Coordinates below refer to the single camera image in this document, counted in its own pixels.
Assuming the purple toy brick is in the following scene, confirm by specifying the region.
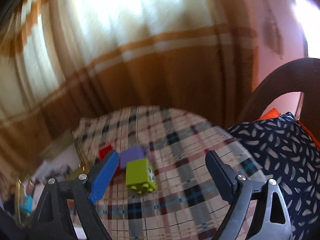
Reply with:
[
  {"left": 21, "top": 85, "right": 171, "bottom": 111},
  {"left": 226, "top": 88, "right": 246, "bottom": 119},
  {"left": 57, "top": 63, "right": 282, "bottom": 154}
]
[{"left": 120, "top": 146, "right": 145, "bottom": 170}]

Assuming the cyan toy brick with star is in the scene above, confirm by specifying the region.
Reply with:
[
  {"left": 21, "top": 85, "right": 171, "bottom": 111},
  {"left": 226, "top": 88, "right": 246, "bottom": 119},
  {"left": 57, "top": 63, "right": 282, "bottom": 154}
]
[{"left": 20, "top": 195, "right": 33, "bottom": 214}]

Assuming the red toy brick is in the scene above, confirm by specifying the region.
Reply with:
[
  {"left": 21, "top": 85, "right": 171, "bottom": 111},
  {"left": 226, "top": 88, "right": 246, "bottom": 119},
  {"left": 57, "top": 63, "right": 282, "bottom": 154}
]
[{"left": 99, "top": 144, "right": 113, "bottom": 162}]

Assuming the plaid tablecloth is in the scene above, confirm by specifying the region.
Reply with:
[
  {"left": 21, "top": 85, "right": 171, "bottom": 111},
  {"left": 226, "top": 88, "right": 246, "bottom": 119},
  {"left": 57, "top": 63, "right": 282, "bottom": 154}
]
[{"left": 73, "top": 106, "right": 265, "bottom": 239}]

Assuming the lime green toy brick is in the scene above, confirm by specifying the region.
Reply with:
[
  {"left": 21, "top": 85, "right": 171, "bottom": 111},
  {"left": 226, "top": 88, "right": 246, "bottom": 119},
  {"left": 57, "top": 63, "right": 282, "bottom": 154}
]
[{"left": 125, "top": 158, "right": 157, "bottom": 194}]

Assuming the gold metal tray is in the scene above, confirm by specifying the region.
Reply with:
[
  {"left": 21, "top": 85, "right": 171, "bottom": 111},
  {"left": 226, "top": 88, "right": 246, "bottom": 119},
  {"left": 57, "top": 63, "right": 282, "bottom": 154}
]
[{"left": 14, "top": 130, "right": 91, "bottom": 226}]

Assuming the beige orange curtain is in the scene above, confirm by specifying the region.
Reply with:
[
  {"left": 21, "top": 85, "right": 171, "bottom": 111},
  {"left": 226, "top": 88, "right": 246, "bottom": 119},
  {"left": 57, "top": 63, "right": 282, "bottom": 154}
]
[{"left": 1, "top": 0, "right": 258, "bottom": 180}]

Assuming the navy leaf pattern cushion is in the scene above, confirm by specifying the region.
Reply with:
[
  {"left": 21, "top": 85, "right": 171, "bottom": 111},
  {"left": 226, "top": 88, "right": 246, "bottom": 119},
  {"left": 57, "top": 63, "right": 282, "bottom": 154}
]
[{"left": 227, "top": 112, "right": 319, "bottom": 239}]

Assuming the curtain tassel tieback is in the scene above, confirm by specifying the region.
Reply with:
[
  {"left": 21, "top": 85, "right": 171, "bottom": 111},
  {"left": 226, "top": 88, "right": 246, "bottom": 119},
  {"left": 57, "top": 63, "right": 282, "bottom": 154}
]
[{"left": 263, "top": 9, "right": 284, "bottom": 60}]

